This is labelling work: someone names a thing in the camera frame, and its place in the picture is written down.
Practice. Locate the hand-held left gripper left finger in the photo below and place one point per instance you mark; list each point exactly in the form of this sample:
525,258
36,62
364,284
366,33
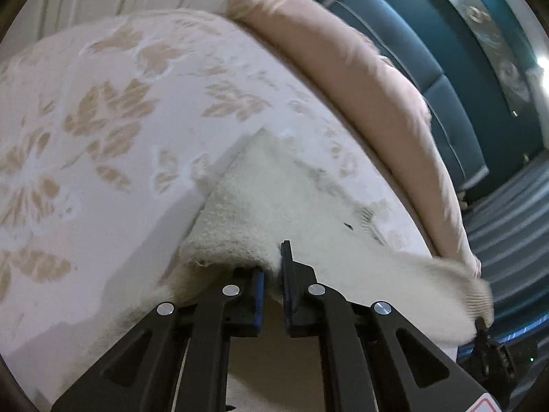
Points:
257,302

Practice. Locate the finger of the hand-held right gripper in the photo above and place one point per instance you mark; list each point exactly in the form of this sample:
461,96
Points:
482,334

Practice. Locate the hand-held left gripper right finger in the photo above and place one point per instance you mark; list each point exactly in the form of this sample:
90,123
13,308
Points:
286,296

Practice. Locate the white knitted sweater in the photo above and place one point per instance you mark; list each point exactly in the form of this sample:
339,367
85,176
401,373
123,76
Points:
278,197

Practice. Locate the blue grey striped curtain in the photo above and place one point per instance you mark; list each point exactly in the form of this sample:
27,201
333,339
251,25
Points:
506,223

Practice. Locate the floral beige bed blanket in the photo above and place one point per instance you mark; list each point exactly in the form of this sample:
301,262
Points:
107,137

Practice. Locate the beige pillow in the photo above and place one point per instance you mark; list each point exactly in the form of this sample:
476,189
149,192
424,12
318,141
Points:
343,73

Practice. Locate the teal padded headboard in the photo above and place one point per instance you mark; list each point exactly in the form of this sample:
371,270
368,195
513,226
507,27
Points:
429,81

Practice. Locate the floral wall picture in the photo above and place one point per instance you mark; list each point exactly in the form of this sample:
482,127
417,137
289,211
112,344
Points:
476,17

